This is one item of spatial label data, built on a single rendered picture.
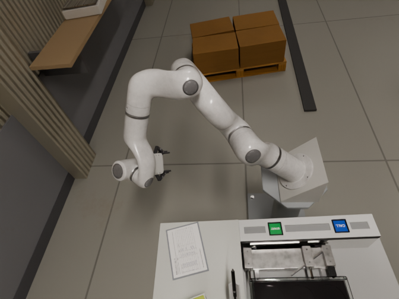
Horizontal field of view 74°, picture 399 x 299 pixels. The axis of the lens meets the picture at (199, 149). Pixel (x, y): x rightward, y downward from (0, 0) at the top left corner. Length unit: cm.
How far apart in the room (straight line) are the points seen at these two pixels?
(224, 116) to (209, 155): 159
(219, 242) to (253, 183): 130
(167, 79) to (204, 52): 228
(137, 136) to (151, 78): 23
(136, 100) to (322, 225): 90
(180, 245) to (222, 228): 19
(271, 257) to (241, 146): 49
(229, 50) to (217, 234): 235
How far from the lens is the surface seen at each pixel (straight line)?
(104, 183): 274
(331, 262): 126
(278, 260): 125
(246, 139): 108
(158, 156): 126
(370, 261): 141
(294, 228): 123
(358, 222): 131
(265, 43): 323
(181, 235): 121
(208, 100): 100
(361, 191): 255
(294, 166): 131
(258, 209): 228
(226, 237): 118
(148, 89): 94
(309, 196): 139
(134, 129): 101
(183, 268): 117
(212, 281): 114
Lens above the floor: 208
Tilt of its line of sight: 52 degrees down
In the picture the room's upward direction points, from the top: 13 degrees counter-clockwise
